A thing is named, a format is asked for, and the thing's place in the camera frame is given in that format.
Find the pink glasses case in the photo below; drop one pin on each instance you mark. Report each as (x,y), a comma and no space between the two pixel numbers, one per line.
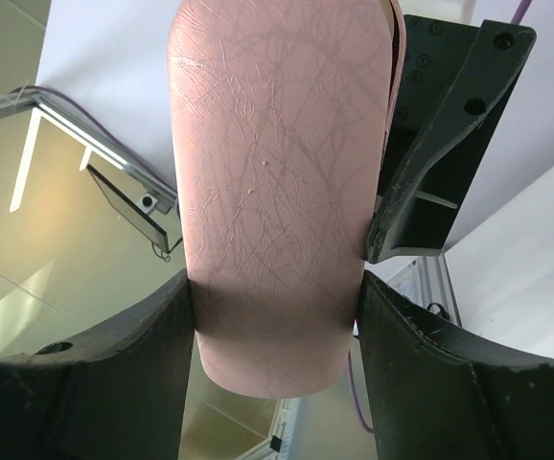
(280,116)

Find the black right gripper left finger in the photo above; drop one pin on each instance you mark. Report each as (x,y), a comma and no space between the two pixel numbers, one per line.
(114,391)

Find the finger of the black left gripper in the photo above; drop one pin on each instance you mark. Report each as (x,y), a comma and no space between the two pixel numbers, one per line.
(435,144)

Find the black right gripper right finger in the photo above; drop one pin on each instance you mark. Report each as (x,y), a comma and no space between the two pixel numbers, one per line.
(437,391)

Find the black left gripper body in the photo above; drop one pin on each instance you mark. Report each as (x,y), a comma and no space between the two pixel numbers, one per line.
(430,134)

